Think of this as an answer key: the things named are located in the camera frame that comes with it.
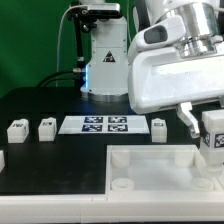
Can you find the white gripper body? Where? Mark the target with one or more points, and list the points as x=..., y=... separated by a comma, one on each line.
x=160, y=79

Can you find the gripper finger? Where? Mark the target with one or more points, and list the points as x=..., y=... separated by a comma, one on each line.
x=185, y=115

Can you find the white square tabletop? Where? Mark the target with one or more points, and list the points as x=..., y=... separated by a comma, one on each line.
x=159, y=168

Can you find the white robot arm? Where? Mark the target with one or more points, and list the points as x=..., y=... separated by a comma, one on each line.
x=108, y=68

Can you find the white sheet with tags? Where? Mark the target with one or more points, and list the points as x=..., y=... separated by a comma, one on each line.
x=100, y=124

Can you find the white left fence block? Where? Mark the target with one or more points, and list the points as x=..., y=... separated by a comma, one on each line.
x=2, y=161

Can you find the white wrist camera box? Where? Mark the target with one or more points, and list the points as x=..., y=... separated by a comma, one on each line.
x=160, y=35

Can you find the black camera on stand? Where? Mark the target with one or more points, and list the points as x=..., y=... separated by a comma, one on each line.
x=102, y=10

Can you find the black camera stand pole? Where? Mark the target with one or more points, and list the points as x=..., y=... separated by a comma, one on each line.
x=73, y=16

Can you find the white front fence rail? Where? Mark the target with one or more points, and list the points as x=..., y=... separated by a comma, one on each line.
x=115, y=207

